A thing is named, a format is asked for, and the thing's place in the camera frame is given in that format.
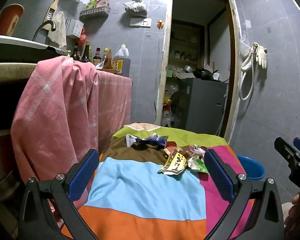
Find orange paper cup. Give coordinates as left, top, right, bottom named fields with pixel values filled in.
left=0, top=4, right=24, bottom=36

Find hanging beige rag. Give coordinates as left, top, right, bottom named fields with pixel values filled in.
left=48, top=11, right=67, bottom=49

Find wooden shelf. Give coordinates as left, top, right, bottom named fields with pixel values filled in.
left=169, top=22, right=205, bottom=67

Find colourful patchwork cloth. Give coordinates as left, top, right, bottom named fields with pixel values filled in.
left=47, top=122, right=255, bottom=240

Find tall dark sauce bottle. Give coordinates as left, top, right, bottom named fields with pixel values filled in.
left=79, top=41, right=91, bottom=63

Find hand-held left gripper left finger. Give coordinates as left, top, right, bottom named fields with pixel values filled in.
left=18, top=149, right=100, bottom=240

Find grey cabinet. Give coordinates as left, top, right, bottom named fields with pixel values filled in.
left=179, top=77, right=228, bottom=136

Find wooden door frame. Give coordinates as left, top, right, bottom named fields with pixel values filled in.
left=155, top=0, right=242, bottom=145

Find green and white wrapper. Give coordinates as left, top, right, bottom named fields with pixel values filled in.
left=187, top=155, right=209, bottom=175

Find yellow snack wrapper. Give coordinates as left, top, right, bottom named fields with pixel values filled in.
left=157, top=152, right=187, bottom=175

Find wooden kitchen tool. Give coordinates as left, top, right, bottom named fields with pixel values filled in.
left=43, top=0, right=61, bottom=23

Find clear plastic bag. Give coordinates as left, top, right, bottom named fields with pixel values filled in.
left=240, top=34, right=252, bottom=56

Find red plastic bag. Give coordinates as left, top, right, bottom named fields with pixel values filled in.
left=79, top=27, right=87, bottom=47

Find wall switch panel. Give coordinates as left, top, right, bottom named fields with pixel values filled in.
left=130, top=18, right=152, bottom=28

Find blue and white wrapper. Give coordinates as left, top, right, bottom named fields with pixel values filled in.
left=126, top=132, right=169, bottom=149

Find white plastic sack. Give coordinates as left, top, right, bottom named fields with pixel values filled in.
left=162, top=107, right=177, bottom=128

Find kitchen sink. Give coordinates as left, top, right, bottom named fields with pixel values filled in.
left=0, top=34, right=68, bottom=63

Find dark curved faucet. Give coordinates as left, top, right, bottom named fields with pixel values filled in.
left=32, top=20, right=57, bottom=42

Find white red wrapper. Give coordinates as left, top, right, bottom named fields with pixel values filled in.
left=188, top=144, right=207, bottom=158

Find large cooking oil bottle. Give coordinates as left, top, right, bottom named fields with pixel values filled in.
left=112, top=44, right=131, bottom=77

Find black wok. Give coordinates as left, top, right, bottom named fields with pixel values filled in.
left=192, top=67, right=219, bottom=81

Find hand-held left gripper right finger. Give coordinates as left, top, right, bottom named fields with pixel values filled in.
left=204, top=149, right=285, bottom=240

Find person's right hand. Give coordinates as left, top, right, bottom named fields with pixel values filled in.
left=284, top=192, right=300, bottom=238

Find grey wall rack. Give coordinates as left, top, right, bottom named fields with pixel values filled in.
left=79, top=6, right=111, bottom=20

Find white rubber gloves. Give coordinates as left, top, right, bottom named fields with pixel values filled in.
left=255, top=44, right=268, bottom=69

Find blue plastic basin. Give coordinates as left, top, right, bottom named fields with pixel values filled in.
left=236, top=154, right=265, bottom=181

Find pink checked cloth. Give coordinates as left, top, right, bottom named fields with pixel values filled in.
left=10, top=56, right=133, bottom=214

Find white shower hose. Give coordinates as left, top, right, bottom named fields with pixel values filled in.
left=239, top=42, right=259, bottom=101

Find white perforated utensil holder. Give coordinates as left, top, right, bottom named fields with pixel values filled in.
left=65, top=17, right=85, bottom=39

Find red label sauce bottle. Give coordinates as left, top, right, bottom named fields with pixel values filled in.
left=92, top=47, right=102, bottom=66

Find hanging white plastic bag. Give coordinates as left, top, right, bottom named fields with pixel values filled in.
left=124, top=0, right=148, bottom=15

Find brown paper packet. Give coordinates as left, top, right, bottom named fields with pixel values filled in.
left=103, top=49, right=113, bottom=70

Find red brown wrapper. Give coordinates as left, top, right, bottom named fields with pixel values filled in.
left=164, top=142, right=184, bottom=158

